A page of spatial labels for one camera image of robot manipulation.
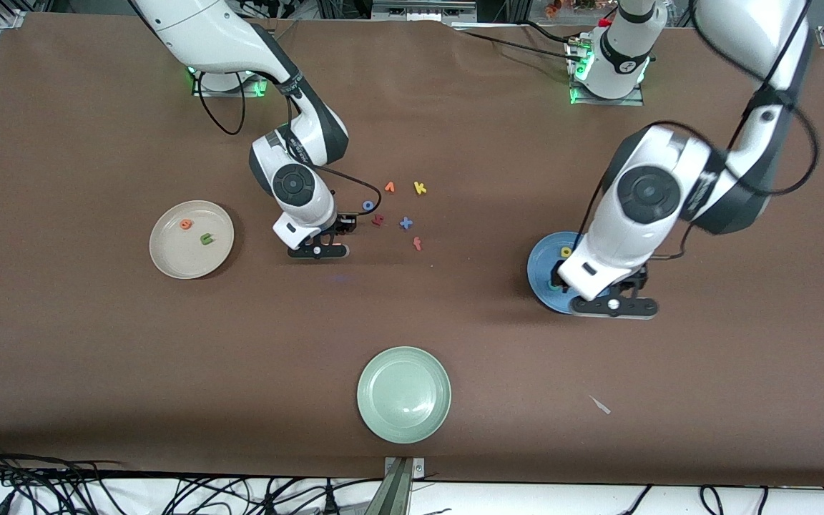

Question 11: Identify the brown paper table cover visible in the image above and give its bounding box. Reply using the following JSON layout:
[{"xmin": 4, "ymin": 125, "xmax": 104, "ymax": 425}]
[{"xmin": 0, "ymin": 13, "xmax": 824, "ymax": 487}]

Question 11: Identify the black cable to arm base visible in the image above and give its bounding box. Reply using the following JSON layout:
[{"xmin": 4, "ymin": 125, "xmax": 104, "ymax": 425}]
[{"xmin": 455, "ymin": 27, "xmax": 584, "ymax": 62}]

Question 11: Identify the aluminium profile with bracket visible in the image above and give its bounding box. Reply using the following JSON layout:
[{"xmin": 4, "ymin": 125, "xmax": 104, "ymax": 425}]
[{"xmin": 366, "ymin": 458, "xmax": 426, "ymax": 515}]

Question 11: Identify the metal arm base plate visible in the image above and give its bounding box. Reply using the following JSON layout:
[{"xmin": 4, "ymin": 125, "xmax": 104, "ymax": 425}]
[
  {"xmin": 192, "ymin": 68, "xmax": 271, "ymax": 98},
  {"xmin": 568, "ymin": 39, "xmax": 645, "ymax": 107}
]

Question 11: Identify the blue plate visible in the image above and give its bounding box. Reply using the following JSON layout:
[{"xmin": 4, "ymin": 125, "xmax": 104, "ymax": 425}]
[{"xmin": 526, "ymin": 231, "xmax": 588, "ymax": 315}]

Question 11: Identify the pale green plate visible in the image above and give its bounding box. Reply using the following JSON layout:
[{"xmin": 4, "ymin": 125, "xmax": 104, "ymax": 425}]
[{"xmin": 356, "ymin": 346, "xmax": 452, "ymax": 444}]

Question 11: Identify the beige brown plate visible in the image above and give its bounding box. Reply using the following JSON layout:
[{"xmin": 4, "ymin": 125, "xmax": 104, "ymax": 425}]
[{"xmin": 149, "ymin": 200, "xmax": 235, "ymax": 280}]

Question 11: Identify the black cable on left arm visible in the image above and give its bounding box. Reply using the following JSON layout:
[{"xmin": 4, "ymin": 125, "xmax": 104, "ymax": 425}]
[{"xmin": 577, "ymin": 0, "xmax": 820, "ymax": 262}]

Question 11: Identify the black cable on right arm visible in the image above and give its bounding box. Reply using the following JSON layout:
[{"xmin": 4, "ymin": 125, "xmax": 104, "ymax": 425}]
[{"xmin": 197, "ymin": 68, "xmax": 383, "ymax": 215}]

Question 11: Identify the grey metal frame bracket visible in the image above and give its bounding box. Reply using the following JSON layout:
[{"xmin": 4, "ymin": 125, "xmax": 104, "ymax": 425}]
[{"xmin": 371, "ymin": 0, "xmax": 477, "ymax": 24}]

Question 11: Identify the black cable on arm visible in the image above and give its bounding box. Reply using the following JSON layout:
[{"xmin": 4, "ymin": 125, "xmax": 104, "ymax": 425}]
[
  {"xmin": 197, "ymin": 68, "xmax": 383, "ymax": 215},
  {"xmin": 577, "ymin": 0, "xmax": 820, "ymax": 262}
]

